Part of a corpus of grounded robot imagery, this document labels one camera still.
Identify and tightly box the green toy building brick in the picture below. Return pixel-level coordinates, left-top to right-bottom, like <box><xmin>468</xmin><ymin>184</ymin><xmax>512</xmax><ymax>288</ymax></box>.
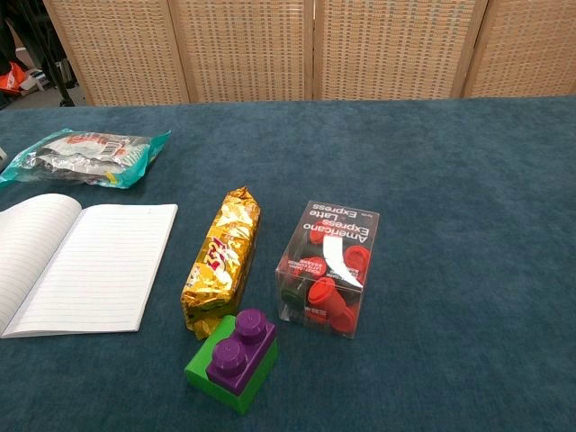
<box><xmin>184</xmin><ymin>313</ymin><xmax>279</xmax><ymax>416</ymax></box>

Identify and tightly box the gold foil biscuit pack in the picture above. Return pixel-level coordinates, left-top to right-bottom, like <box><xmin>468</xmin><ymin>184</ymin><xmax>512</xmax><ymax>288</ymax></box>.
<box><xmin>180</xmin><ymin>184</ymin><xmax>262</xmax><ymax>341</ymax></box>

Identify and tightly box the purple toy building brick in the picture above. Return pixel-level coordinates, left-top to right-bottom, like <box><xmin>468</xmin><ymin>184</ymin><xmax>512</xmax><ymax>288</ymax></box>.
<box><xmin>205</xmin><ymin>308</ymin><xmax>277</xmax><ymax>396</ymax></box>

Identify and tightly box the teal foil snack bag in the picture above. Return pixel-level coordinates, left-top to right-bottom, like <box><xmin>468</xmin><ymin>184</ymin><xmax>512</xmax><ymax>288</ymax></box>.
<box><xmin>0</xmin><ymin>128</ymin><xmax>172</xmax><ymax>189</ymax></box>

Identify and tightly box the red black snack box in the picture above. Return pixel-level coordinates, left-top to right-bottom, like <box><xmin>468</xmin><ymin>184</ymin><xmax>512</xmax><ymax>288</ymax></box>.
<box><xmin>274</xmin><ymin>200</ymin><xmax>382</xmax><ymax>338</ymax></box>

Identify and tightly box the white lined notebook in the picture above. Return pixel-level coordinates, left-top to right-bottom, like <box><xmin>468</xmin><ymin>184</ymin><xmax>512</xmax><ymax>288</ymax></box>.
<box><xmin>0</xmin><ymin>193</ymin><xmax>179</xmax><ymax>339</ymax></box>

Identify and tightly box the woven wooden screen panel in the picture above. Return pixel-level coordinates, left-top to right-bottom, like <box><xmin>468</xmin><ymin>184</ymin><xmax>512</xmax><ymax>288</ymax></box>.
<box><xmin>312</xmin><ymin>0</ymin><xmax>490</xmax><ymax>101</ymax></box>
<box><xmin>42</xmin><ymin>0</ymin><xmax>190</xmax><ymax>107</ymax></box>
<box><xmin>168</xmin><ymin>0</ymin><xmax>316</xmax><ymax>104</ymax></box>
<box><xmin>462</xmin><ymin>0</ymin><xmax>576</xmax><ymax>99</ymax></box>

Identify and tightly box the orange plastic bag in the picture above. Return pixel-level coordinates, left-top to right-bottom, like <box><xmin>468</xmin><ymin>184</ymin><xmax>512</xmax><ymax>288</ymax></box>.
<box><xmin>0</xmin><ymin>61</ymin><xmax>29</xmax><ymax>95</ymax></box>

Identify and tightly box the black tripod stand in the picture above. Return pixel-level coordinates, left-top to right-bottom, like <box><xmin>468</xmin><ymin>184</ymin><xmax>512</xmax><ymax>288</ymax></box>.
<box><xmin>26</xmin><ymin>0</ymin><xmax>77</xmax><ymax>108</ymax></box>

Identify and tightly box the blue carpet table mat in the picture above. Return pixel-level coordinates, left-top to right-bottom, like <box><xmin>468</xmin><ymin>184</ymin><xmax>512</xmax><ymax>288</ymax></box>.
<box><xmin>0</xmin><ymin>94</ymin><xmax>576</xmax><ymax>432</ymax></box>

